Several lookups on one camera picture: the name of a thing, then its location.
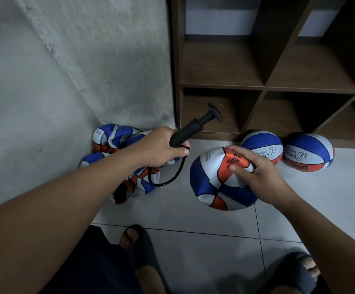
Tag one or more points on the person's left hand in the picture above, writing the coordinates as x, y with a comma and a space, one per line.
156, 148

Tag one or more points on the person's right hand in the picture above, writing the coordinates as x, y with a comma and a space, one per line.
266, 180

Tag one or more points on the person's left foot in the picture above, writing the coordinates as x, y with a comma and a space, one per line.
128, 238

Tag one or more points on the person's left forearm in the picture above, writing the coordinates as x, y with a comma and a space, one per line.
49, 229

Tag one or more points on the black sandal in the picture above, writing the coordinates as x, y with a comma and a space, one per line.
144, 251
288, 275

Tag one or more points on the black hand pump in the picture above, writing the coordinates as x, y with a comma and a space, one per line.
190, 130

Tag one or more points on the brown wooden cubby shelf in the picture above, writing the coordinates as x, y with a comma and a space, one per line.
226, 64

